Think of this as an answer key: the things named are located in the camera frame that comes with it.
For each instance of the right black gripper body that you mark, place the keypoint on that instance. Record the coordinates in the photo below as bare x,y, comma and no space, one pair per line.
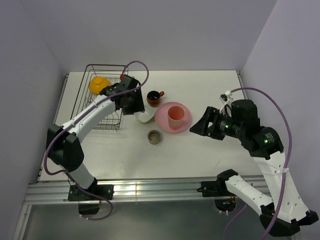
225,125

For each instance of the white square bowl green outside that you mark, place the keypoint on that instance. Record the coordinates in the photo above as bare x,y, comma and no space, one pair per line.
144,117

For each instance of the yellow ribbed bowl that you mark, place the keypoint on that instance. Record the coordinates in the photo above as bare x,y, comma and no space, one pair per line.
97,84

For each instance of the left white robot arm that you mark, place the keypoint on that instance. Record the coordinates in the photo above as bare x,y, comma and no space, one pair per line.
63,142

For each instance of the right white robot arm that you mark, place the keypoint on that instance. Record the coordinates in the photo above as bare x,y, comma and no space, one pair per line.
265,146

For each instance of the dark brown ceramic mug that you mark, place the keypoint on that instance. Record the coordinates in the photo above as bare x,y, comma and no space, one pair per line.
154,98

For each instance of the pink plastic cup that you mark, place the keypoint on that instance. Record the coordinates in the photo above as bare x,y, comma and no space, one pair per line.
175,117

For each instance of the pink round plate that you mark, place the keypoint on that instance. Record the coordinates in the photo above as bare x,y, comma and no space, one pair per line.
161,117

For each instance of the small grey speckled bowl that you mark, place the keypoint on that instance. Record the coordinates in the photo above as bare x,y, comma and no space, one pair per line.
154,137

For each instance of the black wire dish rack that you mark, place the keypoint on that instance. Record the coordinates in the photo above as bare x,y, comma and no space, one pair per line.
85,97

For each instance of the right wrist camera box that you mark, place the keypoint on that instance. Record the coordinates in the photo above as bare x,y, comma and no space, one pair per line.
226,98

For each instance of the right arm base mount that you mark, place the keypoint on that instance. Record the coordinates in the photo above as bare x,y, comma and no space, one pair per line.
210,189

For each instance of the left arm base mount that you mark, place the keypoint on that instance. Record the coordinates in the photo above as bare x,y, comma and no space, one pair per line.
89,203

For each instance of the aluminium frame rail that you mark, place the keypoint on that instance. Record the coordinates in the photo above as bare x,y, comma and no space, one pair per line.
124,191

